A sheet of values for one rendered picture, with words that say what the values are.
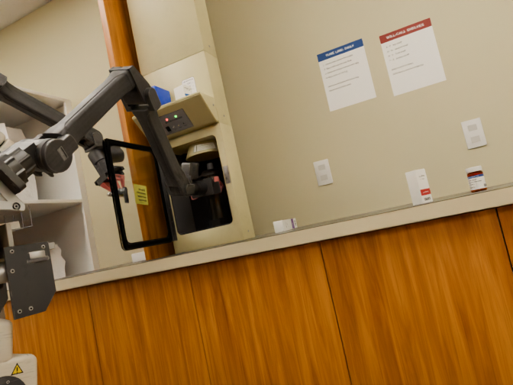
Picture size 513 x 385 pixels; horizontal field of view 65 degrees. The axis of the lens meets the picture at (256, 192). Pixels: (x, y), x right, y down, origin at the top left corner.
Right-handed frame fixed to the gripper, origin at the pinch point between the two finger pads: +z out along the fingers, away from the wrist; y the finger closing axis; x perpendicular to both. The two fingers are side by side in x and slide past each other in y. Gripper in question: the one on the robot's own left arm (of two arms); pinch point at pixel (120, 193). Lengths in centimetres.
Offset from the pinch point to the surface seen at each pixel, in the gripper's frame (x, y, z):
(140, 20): -23, -39, -64
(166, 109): -11.6, -29.7, -18.0
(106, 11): -15, -31, -73
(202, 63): -22, -49, -27
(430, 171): -62, -91, 59
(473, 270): 9, -80, 85
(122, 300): 5.4, 18.8, 32.9
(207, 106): -14.6, -42.6, -8.7
